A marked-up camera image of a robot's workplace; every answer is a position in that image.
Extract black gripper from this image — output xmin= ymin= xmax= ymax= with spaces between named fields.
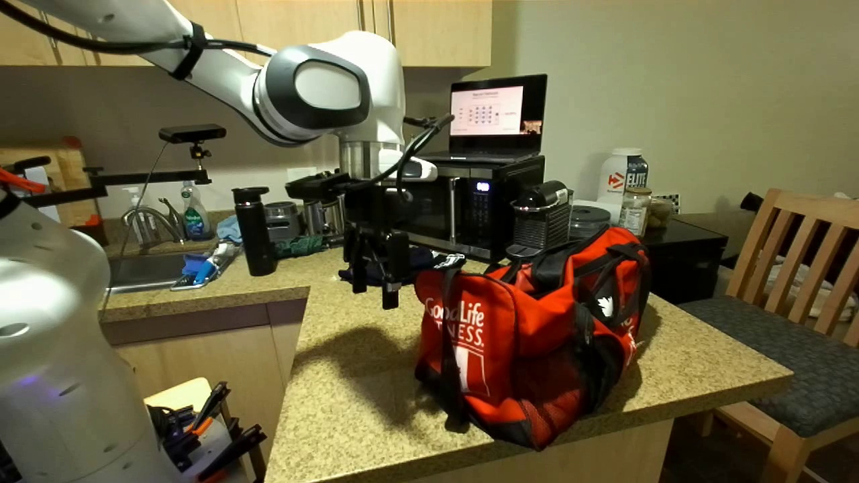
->
xmin=339 ymin=182 xmax=436 ymax=310

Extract red duffel bag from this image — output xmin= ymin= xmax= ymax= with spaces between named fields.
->
xmin=412 ymin=222 xmax=656 ymax=454

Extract dish soap bottle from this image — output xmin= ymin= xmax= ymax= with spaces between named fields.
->
xmin=177 ymin=182 xmax=215 ymax=241

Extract steel pot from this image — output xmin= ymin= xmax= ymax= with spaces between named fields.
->
xmin=303 ymin=194 xmax=349 ymax=247

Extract dark metal pot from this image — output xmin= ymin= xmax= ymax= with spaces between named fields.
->
xmin=264 ymin=198 xmax=309 ymax=257

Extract black microwave oven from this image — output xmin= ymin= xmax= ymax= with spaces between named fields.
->
xmin=397 ymin=149 xmax=547 ymax=262

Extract black travel tumbler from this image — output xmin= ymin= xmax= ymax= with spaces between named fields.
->
xmin=232 ymin=186 xmax=283 ymax=280

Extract black coffee machine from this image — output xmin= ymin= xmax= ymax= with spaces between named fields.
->
xmin=508 ymin=179 xmax=574 ymax=262

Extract wooden base cabinet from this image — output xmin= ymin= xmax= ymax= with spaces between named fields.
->
xmin=103 ymin=298 xmax=309 ymax=451

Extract black open laptop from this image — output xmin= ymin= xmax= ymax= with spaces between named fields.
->
xmin=447 ymin=73 xmax=551 ymax=163

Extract metal sink faucet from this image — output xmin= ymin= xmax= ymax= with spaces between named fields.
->
xmin=118 ymin=190 xmax=189 ymax=251

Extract bin of black tools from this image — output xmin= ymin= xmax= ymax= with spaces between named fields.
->
xmin=143 ymin=376 xmax=272 ymax=483

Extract white supplement jar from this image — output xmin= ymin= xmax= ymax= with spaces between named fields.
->
xmin=597 ymin=145 xmax=651 ymax=226

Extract small glass jar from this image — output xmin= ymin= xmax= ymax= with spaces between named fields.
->
xmin=617 ymin=186 xmax=656 ymax=239

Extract black box cabinet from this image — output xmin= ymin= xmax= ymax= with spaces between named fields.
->
xmin=641 ymin=211 xmax=731 ymax=305

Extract wooden slat chair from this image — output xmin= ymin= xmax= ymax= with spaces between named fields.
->
xmin=687 ymin=186 xmax=859 ymax=483

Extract grey chair cushion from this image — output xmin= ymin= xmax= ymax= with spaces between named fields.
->
xmin=682 ymin=293 xmax=859 ymax=439

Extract black camera on stand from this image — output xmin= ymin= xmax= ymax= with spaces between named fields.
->
xmin=25 ymin=121 xmax=229 ymax=208

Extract wooden wall cabinets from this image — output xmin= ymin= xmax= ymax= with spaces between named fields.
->
xmin=0 ymin=0 xmax=494 ymax=69

